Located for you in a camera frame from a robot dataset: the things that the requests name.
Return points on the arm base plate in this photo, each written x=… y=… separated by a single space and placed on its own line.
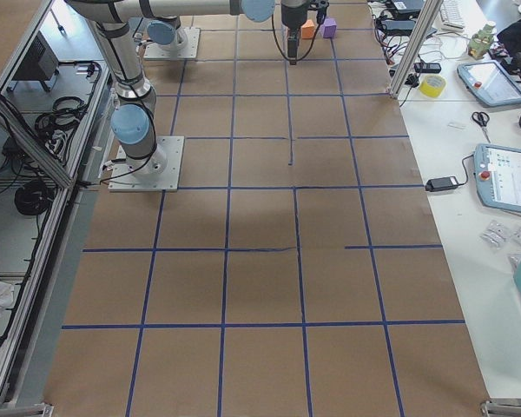
x=155 y=52
x=162 y=171

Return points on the teach pendant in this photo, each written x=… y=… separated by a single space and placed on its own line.
x=490 y=83
x=498 y=176

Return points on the near teach pendant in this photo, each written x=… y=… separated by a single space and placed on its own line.
x=498 y=176

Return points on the purple foam block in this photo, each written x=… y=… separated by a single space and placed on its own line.
x=328 y=28

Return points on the far teach pendant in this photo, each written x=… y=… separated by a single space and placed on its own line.
x=490 y=83

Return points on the black power adapter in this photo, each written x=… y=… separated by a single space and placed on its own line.
x=439 y=184

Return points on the orange foam block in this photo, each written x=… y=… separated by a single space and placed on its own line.
x=307 y=29

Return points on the aluminium frame post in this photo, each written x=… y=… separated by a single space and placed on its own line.
x=427 y=16

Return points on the black handled scissors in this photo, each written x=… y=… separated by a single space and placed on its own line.
x=481 y=118

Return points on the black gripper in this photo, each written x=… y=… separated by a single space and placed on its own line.
x=293 y=17

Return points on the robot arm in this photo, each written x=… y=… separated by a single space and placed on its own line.
x=109 y=21
x=167 y=32

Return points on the yellow tape roll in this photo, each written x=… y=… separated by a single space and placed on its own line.
x=432 y=85

